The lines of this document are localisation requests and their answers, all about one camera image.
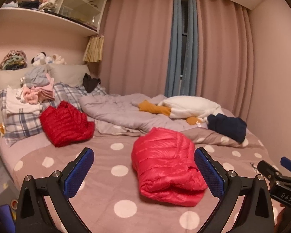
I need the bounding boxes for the black garment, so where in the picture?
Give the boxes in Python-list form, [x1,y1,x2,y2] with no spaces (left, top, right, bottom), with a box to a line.
[83,73,101,93]

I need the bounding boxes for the white shelf cabinet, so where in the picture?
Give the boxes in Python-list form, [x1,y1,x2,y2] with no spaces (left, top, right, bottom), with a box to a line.
[0,0,109,37]

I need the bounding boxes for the navy blue garment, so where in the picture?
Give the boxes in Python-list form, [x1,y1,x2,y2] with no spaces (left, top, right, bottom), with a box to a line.
[207,114,247,143]

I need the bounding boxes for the beige pillow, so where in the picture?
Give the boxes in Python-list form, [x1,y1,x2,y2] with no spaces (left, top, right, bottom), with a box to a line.
[0,68,31,127]
[47,64,91,88]

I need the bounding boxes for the dark window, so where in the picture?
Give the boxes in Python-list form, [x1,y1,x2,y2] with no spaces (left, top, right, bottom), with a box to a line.
[180,0,191,80]

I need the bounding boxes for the polka dot bed cover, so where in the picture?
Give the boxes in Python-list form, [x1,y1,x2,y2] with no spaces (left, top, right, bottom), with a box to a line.
[0,107,289,233]

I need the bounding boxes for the dark red down jacket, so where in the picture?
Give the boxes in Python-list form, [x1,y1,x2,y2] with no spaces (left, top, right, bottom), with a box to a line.
[39,100,95,148]

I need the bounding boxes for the beige fringed cloth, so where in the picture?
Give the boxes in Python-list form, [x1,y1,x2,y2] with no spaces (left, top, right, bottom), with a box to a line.
[83,34,104,63]

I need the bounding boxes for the white black plush toy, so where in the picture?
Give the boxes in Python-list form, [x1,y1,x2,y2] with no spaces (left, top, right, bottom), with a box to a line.
[31,52,49,66]

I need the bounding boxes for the cream plush toy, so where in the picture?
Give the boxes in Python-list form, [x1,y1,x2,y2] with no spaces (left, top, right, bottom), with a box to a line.
[48,53,67,65]

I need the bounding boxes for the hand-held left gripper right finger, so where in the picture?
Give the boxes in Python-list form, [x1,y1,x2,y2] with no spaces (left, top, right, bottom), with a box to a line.
[194,147,275,233]

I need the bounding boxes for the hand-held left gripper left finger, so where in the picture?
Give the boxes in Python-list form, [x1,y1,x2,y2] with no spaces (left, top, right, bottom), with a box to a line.
[15,148,95,233]

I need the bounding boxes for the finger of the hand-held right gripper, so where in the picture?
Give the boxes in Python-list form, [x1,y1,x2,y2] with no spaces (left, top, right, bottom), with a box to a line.
[280,157,291,179]
[257,160,282,183]

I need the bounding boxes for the pink-red hooded down jacket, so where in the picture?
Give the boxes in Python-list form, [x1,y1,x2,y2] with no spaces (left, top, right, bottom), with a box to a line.
[131,127,208,208]

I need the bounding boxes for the grey quilt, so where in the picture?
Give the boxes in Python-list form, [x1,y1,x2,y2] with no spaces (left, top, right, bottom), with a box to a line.
[79,93,209,136]

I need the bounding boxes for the blue object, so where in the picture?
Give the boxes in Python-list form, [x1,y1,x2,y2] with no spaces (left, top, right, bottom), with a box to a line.
[0,204,14,233]

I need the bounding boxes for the white folded cloth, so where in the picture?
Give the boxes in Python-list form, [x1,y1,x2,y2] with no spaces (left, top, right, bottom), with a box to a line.
[6,87,44,114]

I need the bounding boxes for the colourful folded bundle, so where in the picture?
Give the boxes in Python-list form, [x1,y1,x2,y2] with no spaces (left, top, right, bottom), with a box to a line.
[0,50,28,70]

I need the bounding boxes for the assorted clothes pile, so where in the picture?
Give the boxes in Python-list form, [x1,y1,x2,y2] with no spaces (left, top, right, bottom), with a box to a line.
[2,0,59,12]

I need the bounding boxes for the pink folded clothes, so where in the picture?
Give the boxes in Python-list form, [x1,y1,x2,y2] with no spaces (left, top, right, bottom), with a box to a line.
[21,74,56,103]

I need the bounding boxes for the pink curtain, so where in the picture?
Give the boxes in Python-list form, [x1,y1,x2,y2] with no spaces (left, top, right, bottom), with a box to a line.
[98,0,176,97]
[195,0,256,117]

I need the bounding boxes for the grey blue garment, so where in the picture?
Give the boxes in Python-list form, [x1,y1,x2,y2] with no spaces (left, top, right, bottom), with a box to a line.
[21,66,51,87]

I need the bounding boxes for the blue curtain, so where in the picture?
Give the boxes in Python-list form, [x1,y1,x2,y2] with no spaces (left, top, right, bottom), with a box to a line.
[165,0,186,97]
[184,0,200,97]

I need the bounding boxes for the white goose plush toy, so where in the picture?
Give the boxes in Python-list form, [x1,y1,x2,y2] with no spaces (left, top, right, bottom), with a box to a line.
[138,95,225,125]

